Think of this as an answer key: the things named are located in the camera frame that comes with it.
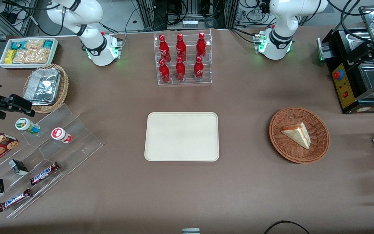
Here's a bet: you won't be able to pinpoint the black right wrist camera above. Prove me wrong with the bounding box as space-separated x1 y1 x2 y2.
0 94 35 119

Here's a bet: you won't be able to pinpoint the red cola bottle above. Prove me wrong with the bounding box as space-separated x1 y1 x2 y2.
176 33 187 61
159 59 170 84
194 56 205 82
159 34 171 62
175 57 186 82
196 32 207 59

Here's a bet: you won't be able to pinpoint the snickers bar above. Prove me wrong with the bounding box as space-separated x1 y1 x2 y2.
0 188 33 212
30 162 60 186

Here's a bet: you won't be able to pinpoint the clear acrylic bottle rack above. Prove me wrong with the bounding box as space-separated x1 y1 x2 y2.
154 29 213 86

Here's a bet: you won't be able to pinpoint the aluminium foil trays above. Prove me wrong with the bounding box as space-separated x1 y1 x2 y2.
23 68 62 106

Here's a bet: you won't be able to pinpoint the cream rectangular tray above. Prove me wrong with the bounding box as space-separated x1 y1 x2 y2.
144 112 220 162

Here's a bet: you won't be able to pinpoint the triangular sandwich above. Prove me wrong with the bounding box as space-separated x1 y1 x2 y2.
281 122 312 150

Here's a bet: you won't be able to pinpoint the clear acrylic stepped stand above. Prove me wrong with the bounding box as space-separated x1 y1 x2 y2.
0 104 103 219

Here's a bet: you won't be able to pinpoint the aluminium frame rack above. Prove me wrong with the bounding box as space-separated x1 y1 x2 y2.
136 0 240 30

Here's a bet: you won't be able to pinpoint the black food warmer machine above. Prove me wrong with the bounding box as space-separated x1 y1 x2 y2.
317 5 374 114

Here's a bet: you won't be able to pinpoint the green lid yogurt cup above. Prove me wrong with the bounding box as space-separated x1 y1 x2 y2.
15 118 41 135

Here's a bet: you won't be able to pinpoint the black floor cable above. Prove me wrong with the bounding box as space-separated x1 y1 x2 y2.
264 220 310 234

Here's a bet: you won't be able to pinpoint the white snack bin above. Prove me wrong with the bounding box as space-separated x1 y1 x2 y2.
0 38 59 70

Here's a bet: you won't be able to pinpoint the clear cracker packet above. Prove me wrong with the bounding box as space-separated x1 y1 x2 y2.
31 48 51 64
13 49 33 64
25 39 45 50

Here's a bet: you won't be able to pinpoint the red lid yogurt cup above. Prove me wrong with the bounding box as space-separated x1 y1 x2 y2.
51 127 73 144

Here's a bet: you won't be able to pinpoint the light wicker basket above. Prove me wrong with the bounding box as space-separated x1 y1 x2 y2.
23 64 69 114

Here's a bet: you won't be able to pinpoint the round brown wicker basket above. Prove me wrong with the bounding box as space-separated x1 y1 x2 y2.
269 107 330 164

